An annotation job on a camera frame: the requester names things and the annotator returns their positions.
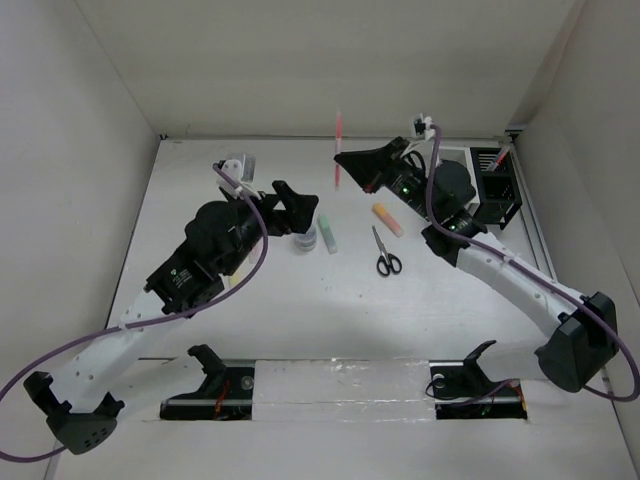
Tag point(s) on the clear paperclip jar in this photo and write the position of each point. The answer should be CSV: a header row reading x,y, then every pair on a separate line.
x,y
307,241

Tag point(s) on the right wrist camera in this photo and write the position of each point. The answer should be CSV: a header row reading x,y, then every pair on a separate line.
x,y
421,127

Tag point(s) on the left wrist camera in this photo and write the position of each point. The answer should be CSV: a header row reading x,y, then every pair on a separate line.
x,y
241,168

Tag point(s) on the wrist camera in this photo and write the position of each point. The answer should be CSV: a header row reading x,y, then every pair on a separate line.
x,y
241,168
421,127

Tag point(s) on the yellow highlighter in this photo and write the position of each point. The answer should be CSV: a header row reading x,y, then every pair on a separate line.
x,y
234,279

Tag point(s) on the white desk organizer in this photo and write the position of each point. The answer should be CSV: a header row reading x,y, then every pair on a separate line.
x,y
460,155

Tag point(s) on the black desk organizer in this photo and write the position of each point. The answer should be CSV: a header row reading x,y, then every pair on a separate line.
x,y
498,191

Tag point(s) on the orange pen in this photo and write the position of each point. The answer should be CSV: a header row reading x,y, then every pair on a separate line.
x,y
488,167

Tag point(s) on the red pen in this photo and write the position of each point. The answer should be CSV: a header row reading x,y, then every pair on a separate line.
x,y
337,148

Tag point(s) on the green highlighter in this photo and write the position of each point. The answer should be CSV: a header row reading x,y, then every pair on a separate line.
x,y
327,234

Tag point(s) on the orange highlighter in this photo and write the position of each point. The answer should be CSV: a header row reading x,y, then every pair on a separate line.
x,y
387,219

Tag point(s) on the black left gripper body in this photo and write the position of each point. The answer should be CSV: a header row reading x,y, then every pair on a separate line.
x,y
252,232

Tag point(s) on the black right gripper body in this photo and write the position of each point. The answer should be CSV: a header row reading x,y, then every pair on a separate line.
x,y
406,182

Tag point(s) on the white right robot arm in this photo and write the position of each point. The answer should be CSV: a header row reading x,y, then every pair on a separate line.
x,y
579,332

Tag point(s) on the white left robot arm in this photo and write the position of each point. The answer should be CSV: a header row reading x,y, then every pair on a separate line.
x,y
85,399

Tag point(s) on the purple pink highlighter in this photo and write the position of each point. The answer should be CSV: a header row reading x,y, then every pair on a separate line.
x,y
255,253

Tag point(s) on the black handled scissors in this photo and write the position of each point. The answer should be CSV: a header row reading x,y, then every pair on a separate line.
x,y
387,263

